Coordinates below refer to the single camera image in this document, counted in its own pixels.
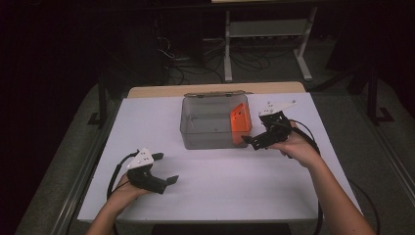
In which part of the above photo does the white table cover board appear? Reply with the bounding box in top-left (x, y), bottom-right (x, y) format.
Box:
top-left (77, 92), bottom-right (365, 224)

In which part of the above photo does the person's right hand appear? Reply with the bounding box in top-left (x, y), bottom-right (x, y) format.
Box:
top-left (268, 130), bottom-right (322, 169)

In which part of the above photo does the person's left hand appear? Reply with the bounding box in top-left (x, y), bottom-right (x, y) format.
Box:
top-left (109, 173), bottom-right (152, 213)

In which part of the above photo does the tangle of black floor cables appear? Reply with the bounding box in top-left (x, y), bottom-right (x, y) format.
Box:
top-left (156, 34), bottom-right (272, 85)

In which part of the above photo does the white metal desk frame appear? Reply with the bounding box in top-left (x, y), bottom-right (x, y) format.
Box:
top-left (210, 0), bottom-right (319, 82)

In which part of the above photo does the black floor cable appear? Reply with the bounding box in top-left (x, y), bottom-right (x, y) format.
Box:
top-left (347, 179), bottom-right (384, 235)

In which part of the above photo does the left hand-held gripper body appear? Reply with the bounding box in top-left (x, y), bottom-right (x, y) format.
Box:
top-left (125, 147), bottom-right (168, 196)

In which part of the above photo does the black metal stand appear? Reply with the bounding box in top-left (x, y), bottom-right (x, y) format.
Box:
top-left (87, 72), bottom-right (110, 129)
top-left (367, 67), bottom-right (395, 126)

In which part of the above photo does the transparent grey plastic box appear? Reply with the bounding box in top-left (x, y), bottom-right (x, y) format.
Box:
top-left (179, 90), bottom-right (254, 151)

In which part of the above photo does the hand-held gripper black cable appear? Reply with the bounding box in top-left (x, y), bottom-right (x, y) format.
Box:
top-left (106, 150), bottom-right (141, 200)
top-left (287, 118), bottom-right (325, 235)

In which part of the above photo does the right hand-held gripper black cable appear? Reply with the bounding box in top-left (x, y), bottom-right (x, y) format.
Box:
top-left (287, 118), bottom-right (325, 235)

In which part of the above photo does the grey metal rail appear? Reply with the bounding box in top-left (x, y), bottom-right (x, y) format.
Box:
top-left (50, 97), bottom-right (122, 235)
top-left (353, 97), bottom-right (415, 205)

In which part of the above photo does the left hand-held gripper black cable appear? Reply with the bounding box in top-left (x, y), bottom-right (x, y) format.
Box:
top-left (106, 150), bottom-right (141, 200)

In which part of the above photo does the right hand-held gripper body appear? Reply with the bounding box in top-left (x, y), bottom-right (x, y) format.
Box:
top-left (253, 99), bottom-right (298, 151)

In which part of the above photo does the orange phone case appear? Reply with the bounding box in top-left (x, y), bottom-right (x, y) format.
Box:
top-left (229, 102), bottom-right (253, 145)

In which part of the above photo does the wooden table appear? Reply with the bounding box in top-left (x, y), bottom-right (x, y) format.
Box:
top-left (126, 81), bottom-right (306, 99)

